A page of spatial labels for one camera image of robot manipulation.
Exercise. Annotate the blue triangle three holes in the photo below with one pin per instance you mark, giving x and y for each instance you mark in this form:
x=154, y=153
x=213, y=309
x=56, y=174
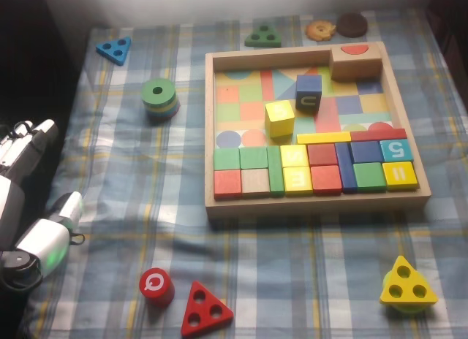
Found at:
x=114, y=48

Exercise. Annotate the natural wood arch block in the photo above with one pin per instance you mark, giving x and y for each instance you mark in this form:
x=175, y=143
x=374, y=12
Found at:
x=356, y=68

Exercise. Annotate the green triangle three holes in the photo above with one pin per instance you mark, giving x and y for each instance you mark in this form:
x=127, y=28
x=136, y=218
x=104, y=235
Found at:
x=263, y=44

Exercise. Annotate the tan flower cookie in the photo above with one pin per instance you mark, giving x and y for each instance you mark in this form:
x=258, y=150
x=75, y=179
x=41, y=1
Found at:
x=314, y=32

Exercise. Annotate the dark blue letter cube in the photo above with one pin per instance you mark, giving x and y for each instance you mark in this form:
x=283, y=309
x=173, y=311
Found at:
x=309, y=98

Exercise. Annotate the dark chocolate round cookie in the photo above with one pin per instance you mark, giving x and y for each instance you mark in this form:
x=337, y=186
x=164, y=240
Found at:
x=351, y=25

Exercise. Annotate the wooden block tray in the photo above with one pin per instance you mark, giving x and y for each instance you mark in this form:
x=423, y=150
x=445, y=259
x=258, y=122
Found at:
x=318, y=204

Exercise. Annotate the yellow cube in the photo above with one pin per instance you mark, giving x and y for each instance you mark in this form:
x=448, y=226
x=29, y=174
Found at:
x=279, y=123

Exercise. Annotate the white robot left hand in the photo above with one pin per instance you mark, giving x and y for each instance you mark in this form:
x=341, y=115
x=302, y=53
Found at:
x=9, y=204

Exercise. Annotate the blue plaid cloth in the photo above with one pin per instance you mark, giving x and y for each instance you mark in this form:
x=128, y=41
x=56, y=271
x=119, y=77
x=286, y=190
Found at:
x=146, y=171

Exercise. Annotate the red cylinder block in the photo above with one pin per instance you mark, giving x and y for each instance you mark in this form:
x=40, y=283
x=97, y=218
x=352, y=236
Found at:
x=157, y=295

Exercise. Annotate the red triangle three holes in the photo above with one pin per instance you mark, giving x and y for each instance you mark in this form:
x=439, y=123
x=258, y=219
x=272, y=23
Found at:
x=204, y=309

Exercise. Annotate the yellow triangle three holes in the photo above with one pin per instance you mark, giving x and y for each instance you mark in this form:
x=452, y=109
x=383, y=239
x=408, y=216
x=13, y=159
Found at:
x=406, y=283

